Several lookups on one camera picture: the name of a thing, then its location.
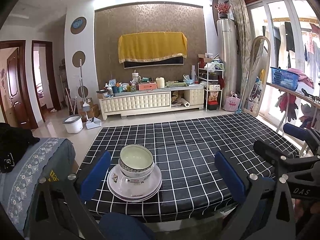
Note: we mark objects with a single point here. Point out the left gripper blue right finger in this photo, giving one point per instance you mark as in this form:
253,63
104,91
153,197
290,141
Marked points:
264,208

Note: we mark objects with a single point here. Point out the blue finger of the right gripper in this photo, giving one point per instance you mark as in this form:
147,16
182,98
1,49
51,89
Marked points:
310,136
274,157

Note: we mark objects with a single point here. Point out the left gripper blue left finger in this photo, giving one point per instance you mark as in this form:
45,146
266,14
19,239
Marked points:
60,211

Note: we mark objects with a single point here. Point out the white plate floral print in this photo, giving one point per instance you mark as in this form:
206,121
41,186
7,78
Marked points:
116,174

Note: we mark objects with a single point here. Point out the white plate pink petals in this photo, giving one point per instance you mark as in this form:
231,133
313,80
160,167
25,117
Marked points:
129,190

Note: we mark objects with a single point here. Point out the plain white plate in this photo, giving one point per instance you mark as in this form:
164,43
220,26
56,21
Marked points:
135,200

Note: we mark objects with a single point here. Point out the green patterned bowl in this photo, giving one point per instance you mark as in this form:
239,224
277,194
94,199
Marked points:
135,158

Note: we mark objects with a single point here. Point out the cream white bowl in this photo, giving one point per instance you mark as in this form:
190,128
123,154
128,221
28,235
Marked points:
132,173

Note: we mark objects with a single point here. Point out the wooden drying rack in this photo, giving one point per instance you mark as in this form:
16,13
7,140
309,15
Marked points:
298,105

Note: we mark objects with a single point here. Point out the blue plastic basket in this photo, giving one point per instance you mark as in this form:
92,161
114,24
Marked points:
284,78

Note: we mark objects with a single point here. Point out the standing oval mirror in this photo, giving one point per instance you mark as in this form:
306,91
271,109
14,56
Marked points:
256,76

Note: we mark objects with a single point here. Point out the pink shopping bag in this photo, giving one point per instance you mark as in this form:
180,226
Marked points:
231,103

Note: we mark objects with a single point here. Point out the white mop bucket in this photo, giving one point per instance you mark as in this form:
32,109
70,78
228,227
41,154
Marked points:
73,124

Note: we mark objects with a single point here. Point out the white dustpan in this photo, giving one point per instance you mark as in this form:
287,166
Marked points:
93,123

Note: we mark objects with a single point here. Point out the black white grid tablecloth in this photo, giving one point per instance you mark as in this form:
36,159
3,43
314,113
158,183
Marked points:
184,151

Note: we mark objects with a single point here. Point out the white mop pole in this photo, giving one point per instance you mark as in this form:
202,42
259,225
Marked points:
85,106

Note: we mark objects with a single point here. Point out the dark wooden door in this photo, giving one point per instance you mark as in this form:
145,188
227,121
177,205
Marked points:
14,109

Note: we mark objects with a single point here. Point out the white paper roll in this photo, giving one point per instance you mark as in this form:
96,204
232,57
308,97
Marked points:
184,102

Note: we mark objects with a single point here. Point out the white metal shelf rack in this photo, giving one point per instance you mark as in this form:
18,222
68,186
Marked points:
211,75

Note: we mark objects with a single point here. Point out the cream tufted TV cabinet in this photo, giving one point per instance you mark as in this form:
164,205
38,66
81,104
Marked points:
151,101

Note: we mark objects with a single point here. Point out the patterned beige curtain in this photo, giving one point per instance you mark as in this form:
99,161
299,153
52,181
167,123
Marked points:
241,18

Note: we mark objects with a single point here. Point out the silver standing air conditioner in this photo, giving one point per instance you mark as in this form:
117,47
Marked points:
228,54

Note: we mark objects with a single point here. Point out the cream plastic jug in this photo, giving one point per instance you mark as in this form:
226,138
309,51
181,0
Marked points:
160,81

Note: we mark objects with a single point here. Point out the red artificial flowers vase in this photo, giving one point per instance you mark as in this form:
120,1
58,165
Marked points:
223,9

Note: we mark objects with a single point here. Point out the pink storage box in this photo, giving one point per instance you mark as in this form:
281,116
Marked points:
147,86

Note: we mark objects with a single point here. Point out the yellow cloth TV cover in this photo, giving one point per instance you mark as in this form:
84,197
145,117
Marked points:
152,46

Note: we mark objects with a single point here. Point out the black wall television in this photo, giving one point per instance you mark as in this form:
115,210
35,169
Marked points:
167,62

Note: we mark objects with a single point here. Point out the blue round wall clock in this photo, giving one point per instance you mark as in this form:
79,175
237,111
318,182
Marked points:
77,23

